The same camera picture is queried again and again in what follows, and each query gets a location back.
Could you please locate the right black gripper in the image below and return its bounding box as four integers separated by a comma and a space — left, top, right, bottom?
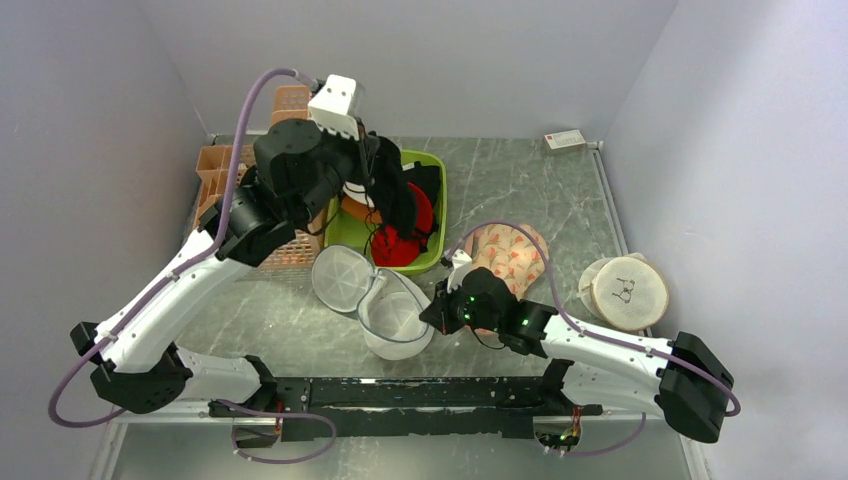
420, 275, 502, 336

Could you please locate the red bra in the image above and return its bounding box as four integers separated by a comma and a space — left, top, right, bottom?
369, 182, 437, 268

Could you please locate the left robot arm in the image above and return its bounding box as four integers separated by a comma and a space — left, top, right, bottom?
71, 119, 415, 416

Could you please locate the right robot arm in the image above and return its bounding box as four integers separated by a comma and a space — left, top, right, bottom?
419, 268, 741, 444

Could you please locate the white bra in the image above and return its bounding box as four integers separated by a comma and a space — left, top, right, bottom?
343, 182, 374, 207

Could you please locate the orange bra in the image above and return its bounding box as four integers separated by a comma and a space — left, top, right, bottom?
340, 195, 383, 225

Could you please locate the black bra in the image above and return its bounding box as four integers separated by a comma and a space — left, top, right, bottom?
402, 161, 442, 206

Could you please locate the beige round laundry bag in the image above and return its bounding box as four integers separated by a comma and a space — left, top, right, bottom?
577, 252, 670, 332

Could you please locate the green plastic tray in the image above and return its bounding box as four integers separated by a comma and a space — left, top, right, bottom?
323, 150, 448, 276

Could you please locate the orange plastic organizer basket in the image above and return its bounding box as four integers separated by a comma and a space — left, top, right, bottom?
193, 86, 327, 273

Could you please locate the white small box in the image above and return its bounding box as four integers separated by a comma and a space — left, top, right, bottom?
542, 129, 587, 154

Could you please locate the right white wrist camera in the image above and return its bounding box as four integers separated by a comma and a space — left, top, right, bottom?
445, 250, 472, 293

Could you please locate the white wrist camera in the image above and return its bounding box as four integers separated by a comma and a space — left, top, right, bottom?
308, 74, 364, 141
445, 250, 472, 293

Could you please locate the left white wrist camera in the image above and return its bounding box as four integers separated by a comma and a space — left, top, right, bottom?
308, 74, 364, 141

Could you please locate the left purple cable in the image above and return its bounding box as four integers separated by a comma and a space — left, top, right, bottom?
47, 68, 319, 429

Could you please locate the purple cable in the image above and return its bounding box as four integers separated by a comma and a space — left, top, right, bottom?
47, 68, 319, 429
445, 221, 743, 419

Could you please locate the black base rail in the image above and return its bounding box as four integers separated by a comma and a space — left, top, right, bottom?
209, 376, 604, 442

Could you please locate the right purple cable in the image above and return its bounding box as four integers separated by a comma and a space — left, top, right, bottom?
445, 221, 743, 419

